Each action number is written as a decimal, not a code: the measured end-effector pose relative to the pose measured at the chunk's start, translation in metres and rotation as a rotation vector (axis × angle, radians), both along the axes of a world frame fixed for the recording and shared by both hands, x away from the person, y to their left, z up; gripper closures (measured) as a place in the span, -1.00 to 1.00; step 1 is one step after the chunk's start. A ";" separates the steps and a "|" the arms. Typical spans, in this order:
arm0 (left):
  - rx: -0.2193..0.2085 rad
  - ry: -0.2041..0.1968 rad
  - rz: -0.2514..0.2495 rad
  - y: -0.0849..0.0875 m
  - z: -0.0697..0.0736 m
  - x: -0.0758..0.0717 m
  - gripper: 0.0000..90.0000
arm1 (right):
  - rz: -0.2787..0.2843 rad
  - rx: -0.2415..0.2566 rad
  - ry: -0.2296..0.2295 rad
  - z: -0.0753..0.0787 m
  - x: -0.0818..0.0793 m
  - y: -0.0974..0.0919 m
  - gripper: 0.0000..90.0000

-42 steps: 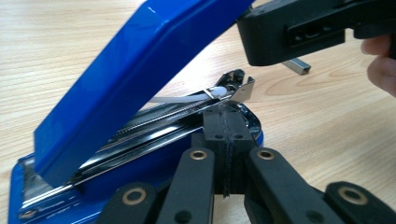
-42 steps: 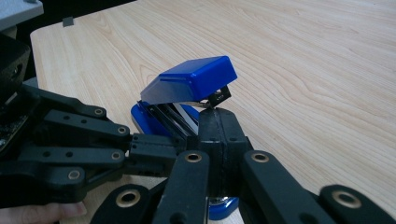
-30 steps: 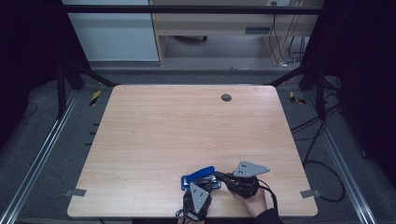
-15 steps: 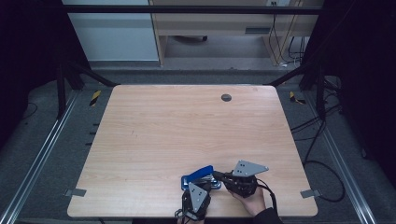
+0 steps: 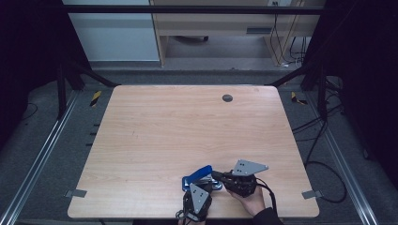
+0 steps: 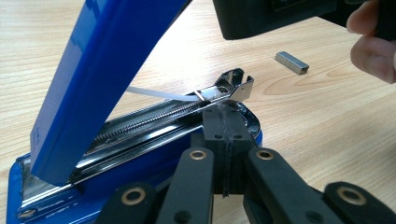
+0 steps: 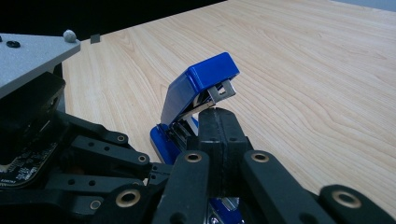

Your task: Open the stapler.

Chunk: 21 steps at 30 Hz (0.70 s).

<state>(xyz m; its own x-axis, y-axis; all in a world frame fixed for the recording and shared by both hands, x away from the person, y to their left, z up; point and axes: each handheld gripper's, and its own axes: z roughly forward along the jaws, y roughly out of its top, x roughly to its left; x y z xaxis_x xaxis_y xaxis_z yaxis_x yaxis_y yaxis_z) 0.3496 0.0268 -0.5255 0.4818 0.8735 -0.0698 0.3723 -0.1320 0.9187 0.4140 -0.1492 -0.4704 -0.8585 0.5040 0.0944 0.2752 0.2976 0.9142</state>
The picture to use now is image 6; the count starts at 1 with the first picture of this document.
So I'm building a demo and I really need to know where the silver staple strip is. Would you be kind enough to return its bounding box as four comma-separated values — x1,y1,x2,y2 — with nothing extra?
275,50,310,76

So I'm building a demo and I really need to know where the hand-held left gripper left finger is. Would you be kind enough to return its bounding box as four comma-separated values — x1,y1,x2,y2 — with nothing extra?
201,106,231,198

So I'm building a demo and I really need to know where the blue stapler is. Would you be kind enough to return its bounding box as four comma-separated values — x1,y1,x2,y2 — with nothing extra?
6,0,264,224

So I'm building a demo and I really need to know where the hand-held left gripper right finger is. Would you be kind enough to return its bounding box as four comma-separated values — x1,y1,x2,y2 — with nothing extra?
222,104,256,197

